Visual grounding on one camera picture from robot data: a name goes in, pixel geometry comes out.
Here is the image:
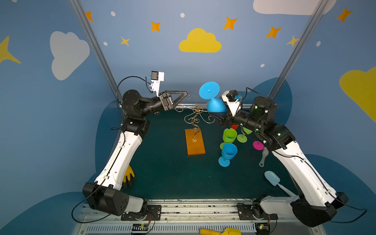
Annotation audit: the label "red wine glass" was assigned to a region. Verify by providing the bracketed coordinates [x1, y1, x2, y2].
[231, 124, 239, 130]

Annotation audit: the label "green wine glass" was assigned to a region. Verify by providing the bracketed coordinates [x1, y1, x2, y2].
[220, 128, 238, 150]
[237, 126, 253, 143]

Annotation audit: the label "blue wine glass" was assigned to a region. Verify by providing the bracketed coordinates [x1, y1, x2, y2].
[218, 143, 238, 167]
[199, 81, 227, 113]

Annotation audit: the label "pink wine glass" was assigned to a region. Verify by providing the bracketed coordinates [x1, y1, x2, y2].
[253, 141, 264, 151]

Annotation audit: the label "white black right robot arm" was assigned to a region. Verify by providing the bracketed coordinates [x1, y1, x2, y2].
[211, 90, 348, 227]

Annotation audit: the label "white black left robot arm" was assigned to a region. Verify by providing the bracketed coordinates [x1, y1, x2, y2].
[83, 90, 188, 216]

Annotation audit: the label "orange wooden rack base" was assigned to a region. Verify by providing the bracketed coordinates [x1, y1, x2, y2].
[185, 128, 206, 156]

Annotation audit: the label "white dish brush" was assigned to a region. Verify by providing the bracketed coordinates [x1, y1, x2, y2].
[258, 147, 269, 167]

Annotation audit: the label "light blue scoop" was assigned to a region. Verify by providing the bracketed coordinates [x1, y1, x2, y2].
[264, 171, 296, 197]

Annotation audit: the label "yellow black work glove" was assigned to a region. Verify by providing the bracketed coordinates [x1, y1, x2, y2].
[122, 165, 135, 189]

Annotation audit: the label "aluminium front base rails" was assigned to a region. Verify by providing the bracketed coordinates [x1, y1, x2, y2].
[72, 199, 326, 235]

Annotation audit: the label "yellow tool at front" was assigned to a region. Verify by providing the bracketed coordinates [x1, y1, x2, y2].
[200, 227, 242, 235]

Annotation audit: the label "gold wire glass rack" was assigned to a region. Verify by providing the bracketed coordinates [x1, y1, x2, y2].
[175, 95, 214, 131]

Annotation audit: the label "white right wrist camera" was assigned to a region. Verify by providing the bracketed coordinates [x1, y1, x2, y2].
[221, 90, 242, 117]

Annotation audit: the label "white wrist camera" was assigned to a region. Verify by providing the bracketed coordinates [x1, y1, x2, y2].
[221, 90, 242, 117]
[146, 71, 165, 96]

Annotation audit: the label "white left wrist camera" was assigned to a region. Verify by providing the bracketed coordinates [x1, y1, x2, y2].
[146, 71, 165, 96]

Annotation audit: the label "aluminium right corner post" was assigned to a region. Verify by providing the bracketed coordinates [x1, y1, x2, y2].
[268, 0, 330, 99]

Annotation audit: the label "aluminium corner post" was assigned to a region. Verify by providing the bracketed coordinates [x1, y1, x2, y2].
[69, 0, 122, 103]
[268, 0, 330, 99]

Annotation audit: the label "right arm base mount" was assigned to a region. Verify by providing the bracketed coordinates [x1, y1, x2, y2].
[236, 194, 278, 220]

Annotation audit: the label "aluminium left corner post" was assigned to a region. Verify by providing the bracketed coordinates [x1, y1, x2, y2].
[69, 0, 122, 103]

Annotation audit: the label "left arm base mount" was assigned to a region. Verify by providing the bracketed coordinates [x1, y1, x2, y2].
[120, 205, 162, 221]

